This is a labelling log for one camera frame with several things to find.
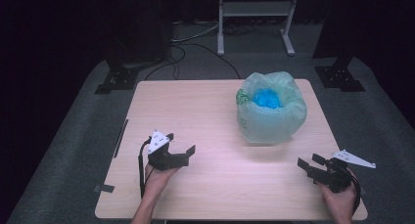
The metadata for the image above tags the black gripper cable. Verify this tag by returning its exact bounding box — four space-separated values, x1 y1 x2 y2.
348 169 363 216
137 136 155 200

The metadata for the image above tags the black floor cable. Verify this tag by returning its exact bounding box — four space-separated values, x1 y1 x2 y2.
143 42 243 81

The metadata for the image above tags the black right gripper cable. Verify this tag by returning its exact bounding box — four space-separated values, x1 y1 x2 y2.
348 169 363 216

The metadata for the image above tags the white metal stand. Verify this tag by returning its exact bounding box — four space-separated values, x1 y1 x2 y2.
216 0 301 58

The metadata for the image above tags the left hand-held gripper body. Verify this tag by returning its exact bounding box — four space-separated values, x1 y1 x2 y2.
147 129 191 171

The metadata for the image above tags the person's left hand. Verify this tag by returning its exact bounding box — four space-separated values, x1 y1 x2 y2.
143 163 179 200

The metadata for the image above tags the black strip on table edge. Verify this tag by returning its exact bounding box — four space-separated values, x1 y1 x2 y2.
113 118 130 159

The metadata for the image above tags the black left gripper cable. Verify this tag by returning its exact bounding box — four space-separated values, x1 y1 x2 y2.
137 136 155 200

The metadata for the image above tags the crumpled blue plastic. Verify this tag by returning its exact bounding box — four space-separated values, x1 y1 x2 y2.
252 88 284 110

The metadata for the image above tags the green plastic bag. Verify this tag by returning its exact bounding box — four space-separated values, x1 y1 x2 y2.
235 70 308 146

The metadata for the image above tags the black tape piece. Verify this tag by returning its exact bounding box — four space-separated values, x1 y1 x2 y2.
93 183 116 195

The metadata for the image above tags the person's right hand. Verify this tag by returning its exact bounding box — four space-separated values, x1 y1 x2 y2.
316 178 358 220

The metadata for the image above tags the grey floor cable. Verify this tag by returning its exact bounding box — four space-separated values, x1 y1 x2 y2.
168 21 220 44

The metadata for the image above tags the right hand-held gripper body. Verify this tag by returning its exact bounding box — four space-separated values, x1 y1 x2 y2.
306 149 377 195

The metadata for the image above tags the black stand base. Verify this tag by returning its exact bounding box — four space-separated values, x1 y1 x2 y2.
313 56 367 93
94 59 141 96

